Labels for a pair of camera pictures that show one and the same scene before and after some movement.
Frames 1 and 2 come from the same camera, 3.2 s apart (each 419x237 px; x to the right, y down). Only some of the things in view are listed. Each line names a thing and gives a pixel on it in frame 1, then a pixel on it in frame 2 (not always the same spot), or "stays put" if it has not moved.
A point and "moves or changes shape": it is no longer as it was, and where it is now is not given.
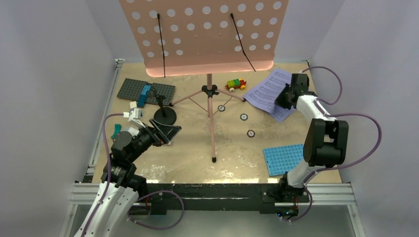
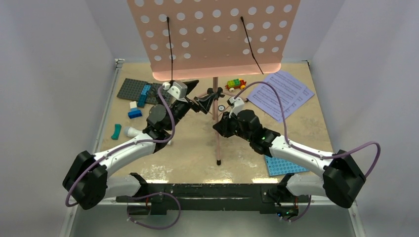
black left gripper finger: (160, 125) → (190, 85)
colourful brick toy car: (235, 83) stays put
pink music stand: (186, 38) moves or changes shape
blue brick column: (143, 96) stays put
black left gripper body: (152, 138) → (182, 107)
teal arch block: (117, 130) stays put
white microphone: (133, 131) stays put
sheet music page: (265, 93) moves or changes shape
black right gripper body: (282, 98) → (230, 125)
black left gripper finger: (168, 133) → (206, 101)
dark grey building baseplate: (132, 89) stays put
